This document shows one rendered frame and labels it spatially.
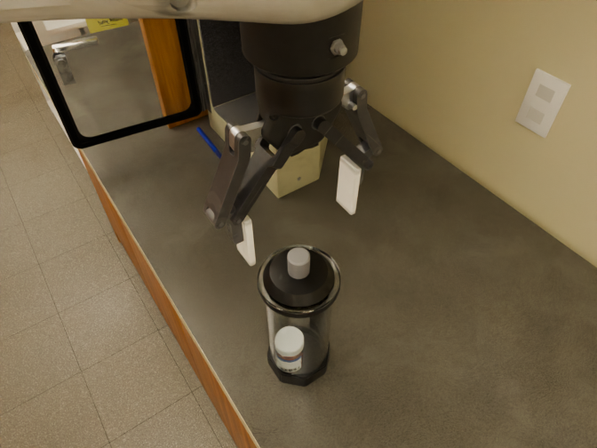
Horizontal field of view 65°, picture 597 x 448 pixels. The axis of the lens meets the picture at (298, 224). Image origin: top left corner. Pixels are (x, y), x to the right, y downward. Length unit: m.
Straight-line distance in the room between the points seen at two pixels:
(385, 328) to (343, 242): 0.20
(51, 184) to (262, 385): 2.14
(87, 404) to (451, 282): 1.40
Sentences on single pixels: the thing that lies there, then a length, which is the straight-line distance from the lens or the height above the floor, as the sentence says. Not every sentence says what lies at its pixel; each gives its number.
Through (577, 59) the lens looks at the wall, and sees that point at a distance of 0.96.
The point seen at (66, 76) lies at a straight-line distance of 1.06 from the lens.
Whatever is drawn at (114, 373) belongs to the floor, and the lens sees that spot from 1.94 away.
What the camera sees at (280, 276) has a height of 1.18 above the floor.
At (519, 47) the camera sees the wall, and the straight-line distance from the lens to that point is 1.01.
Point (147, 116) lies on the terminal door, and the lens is 1.15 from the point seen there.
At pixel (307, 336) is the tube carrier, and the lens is 0.64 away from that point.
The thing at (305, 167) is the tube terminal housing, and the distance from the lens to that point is 1.01.
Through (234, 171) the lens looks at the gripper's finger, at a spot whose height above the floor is 1.39.
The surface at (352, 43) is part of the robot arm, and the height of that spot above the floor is 1.49.
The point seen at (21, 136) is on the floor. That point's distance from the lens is 3.18.
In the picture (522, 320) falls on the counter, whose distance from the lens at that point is 0.92.
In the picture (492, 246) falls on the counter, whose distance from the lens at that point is 1.00.
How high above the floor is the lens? 1.65
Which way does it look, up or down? 48 degrees down
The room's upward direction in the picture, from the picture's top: straight up
